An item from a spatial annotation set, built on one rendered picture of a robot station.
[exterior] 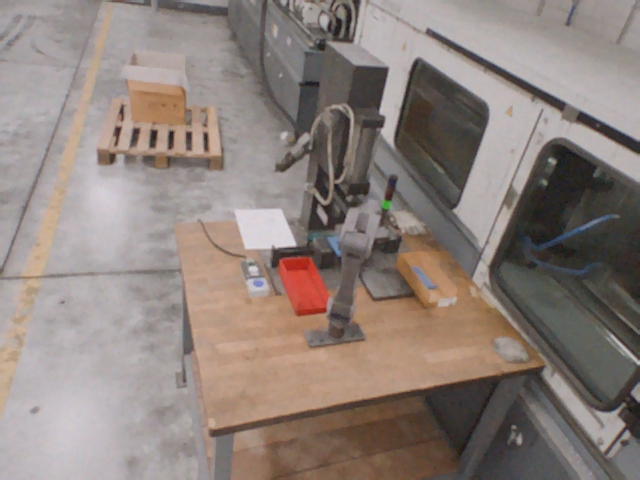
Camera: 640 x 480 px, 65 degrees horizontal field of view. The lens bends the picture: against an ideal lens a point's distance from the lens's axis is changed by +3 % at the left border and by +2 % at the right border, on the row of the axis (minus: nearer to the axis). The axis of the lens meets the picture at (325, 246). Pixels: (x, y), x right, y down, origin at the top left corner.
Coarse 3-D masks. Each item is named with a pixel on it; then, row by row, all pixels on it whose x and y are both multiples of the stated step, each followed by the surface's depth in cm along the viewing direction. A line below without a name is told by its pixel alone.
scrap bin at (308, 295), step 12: (288, 264) 184; (300, 264) 186; (312, 264) 182; (288, 276) 174; (300, 276) 184; (312, 276) 183; (288, 288) 173; (300, 288) 178; (312, 288) 179; (324, 288) 172; (300, 300) 173; (312, 300) 174; (324, 300) 173; (300, 312) 165; (312, 312) 167; (324, 312) 169
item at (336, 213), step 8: (328, 176) 195; (328, 184) 190; (336, 184) 192; (336, 192) 184; (336, 200) 184; (344, 200) 180; (352, 200) 180; (360, 200) 182; (320, 208) 182; (328, 208) 181; (336, 208) 182; (344, 208) 177; (320, 216) 183; (328, 216) 177; (336, 216) 178; (344, 216) 179; (328, 224) 178; (336, 224) 180
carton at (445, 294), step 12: (420, 252) 199; (396, 264) 198; (408, 264) 190; (420, 264) 203; (432, 264) 195; (408, 276) 190; (432, 276) 195; (444, 276) 188; (420, 288) 183; (444, 288) 188; (456, 288) 182; (420, 300) 183; (432, 300) 180; (444, 300) 182
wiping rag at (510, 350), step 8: (496, 344) 169; (504, 344) 169; (512, 344) 169; (520, 344) 170; (496, 352) 166; (504, 352) 166; (512, 352) 166; (520, 352) 167; (528, 352) 169; (512, 360) 164; (520, 360) 165; (528, 360) 166
